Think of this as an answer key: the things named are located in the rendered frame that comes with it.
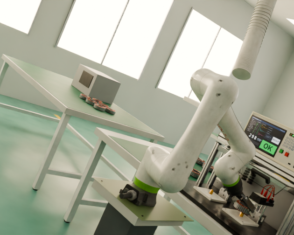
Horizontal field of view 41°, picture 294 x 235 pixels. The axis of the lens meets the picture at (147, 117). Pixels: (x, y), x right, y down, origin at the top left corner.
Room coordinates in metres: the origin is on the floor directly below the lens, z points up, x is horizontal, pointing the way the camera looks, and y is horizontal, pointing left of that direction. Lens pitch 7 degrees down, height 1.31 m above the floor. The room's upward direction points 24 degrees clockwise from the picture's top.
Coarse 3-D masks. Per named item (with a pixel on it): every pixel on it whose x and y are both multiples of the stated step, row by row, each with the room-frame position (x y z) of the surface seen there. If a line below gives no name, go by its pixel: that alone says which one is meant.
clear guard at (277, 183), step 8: (248, 168) 2.00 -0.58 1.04; (256, 168) 1.98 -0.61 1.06; (264, 168) 2.10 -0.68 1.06; (248, 176) 1.95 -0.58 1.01; (256, 176) 1.94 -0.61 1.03; (272, 176) 1.93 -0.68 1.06; (264, 184) 1.88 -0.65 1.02; (272, 184) 1.87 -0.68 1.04; (280, 184) 1.86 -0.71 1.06; (288, 184) 1.91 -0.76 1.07; (272, 192) 1.82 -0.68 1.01
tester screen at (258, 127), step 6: (252, 120) 2.38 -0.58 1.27; (258, 120) 2.35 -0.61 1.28; (252, 126) 2.36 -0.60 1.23; (258, 126) 2.34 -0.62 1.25; (264, 126) 2.31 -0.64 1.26; (270, 126) 2.28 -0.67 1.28; (246, 132) 2.38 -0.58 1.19; (252, 132) 2.35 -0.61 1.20; (258, 132) 2.32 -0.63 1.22; (264, 132) 2.29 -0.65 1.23; (270, 132) 2.27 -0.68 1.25; (276, 132) 2.24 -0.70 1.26; (282, 132) 2.21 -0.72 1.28; (258, 138) 2.31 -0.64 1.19; (264, 138) 2.28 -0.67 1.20; (276, 144) 2.21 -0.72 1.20; (264, 150) 2.25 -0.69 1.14
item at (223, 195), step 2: (222, 188) 2.35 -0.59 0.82; (220, 190) 2.36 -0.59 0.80; (222, 190) 2.35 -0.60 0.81; (220, 192) 2.35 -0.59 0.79; (222, 192) 2.34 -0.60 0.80; (224, 192) 2.33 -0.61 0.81; (226, 192) 2.32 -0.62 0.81; (218, 194) 2.36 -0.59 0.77; (220, 194) 2.35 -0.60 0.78; (222, 194) 2.34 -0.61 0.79; (224, 194) 2.33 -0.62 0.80; (226, 194) 2.32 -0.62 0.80; (220, 196) 2.34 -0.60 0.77; (222, 196) 2.33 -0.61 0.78; (224, 196) 2.32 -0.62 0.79; (226, 196) 2.31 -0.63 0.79; (228, 196) 2.30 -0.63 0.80; (224, 198) 2.32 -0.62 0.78; (228, 198) 2.30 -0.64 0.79; (230, 198) 2.32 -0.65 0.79; (226, 200) 2.30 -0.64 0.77; (228, 200) 2.31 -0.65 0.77; (230, 200) 2.32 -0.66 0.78
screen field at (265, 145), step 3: (264, 141) 2.27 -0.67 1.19; (261, 144) 2.28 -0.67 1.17; (264, 144) 2.27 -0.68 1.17; (267, 144) 2.25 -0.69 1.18; (270, 144) 2.24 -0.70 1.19; (261, 147) 2.27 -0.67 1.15; (264, 147) 2.26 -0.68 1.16; (267, 147) 2.24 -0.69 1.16; (270, 147) 2.23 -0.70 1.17; (273, 147) 2.22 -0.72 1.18; (276, 147) 2.21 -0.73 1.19; (267, 150) 2.24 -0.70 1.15; (270, 150) 2.23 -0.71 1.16; (273, 150) 2.21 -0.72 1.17; (273, 153) 2.21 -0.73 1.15
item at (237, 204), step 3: (237, 201) 2.06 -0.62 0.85; (240, 201) 2.09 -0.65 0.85; (234, 204) 2.06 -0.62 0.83; (237, 204) 2.04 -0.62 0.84; (240, 204) 2.03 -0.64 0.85; (243, 204) 2.10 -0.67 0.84; (237, 207) 2.03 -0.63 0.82; (240, 207) 2.02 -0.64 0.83; (243, 207) 2.02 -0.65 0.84; (246, 207) 2.02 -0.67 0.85; (240, 210) 2.02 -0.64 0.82; (243, 210) 2.02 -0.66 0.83; (246, 210) 2.01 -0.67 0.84; (243, 213) 2.02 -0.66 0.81; (246, 213) 2.01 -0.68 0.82; (249, 213) 2.02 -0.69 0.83
